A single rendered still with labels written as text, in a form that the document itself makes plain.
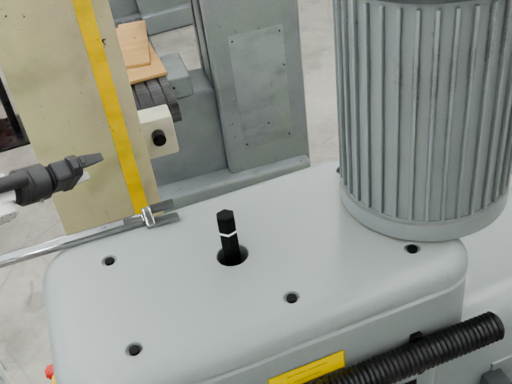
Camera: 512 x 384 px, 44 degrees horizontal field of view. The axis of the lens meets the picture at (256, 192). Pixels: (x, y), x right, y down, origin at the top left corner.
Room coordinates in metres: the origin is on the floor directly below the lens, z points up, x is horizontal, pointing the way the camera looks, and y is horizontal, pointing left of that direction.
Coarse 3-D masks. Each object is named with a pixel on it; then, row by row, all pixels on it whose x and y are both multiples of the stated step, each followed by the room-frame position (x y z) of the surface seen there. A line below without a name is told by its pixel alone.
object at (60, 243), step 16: (144, 208) 0.65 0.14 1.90; (160, 208) 0.65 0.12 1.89; (112, 224) 0.63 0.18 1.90; (128, 224) 0.62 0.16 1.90; (144, 224) 0.63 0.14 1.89; (160, 224) 0.62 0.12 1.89; (48, 240) 0.62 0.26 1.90; (64, 240) 0.61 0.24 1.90; (80, 240) 0.61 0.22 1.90; (0, 256) 0.60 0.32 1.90; (16, 256) 0.59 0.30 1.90; (32, 256) 0.59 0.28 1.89
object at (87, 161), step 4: (100, 152) 1.35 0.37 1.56; (80, 156) 1.32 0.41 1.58; (84, 156) 1.32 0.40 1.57; (88, 156) 1.32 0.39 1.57; (92, 156) 1.33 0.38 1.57; (96, 156) 1.33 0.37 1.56; (100, 156) 1.34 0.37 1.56; (80, 160) 1.30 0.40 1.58; (84, 160) 1.30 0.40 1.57; (88, 160) 1.32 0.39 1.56; (92, 160) 1.32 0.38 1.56; (96, 160) 1.32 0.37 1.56; (100, 160) 1.33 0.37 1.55; (84, 164) 1.30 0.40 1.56; (88, 164) 1.31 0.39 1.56; (92, 164) 1.31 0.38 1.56
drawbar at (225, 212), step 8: (216, 216) 0.55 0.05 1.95; (224, 216) 0.55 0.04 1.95; (232, 216) 0.54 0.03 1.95; (224, 224) 0.54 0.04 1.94; (232, 224) 0.54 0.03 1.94; (224, 232) 0.54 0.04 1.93; (224, 240) 0.54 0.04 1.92; (232, 240) 0.54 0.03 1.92; (224, 248) 0.54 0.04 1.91; (232, 248) 0.54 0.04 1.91; (224, 256) 0.54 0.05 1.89; (232, 256) 0.54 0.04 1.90; (240, 256) 0.54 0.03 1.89; (232, 264) 0.54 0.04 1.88
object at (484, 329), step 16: (480, 320) 0.47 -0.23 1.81; (496, 320) 0.47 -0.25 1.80; (416, 336) 0.46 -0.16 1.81; (432, 336) 0.46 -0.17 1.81; (448, 336) 0.46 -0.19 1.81; (464, 336) 0.45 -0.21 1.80; (480, 336) 0.45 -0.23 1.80; (496, 336) 0.46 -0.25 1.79; (400, 352) 0.44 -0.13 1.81; (416, 352) 0.44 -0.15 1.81; (432, 352) 0.44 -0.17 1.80; (448, 352) 0.44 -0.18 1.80; (464, 352) 0.45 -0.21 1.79; (352, 368) 0.43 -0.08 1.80; (368, 368) 0.43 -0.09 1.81; (384, 368) 0.43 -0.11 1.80; (400, 368) 0.43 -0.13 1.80; (416, 368) 0.43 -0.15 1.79
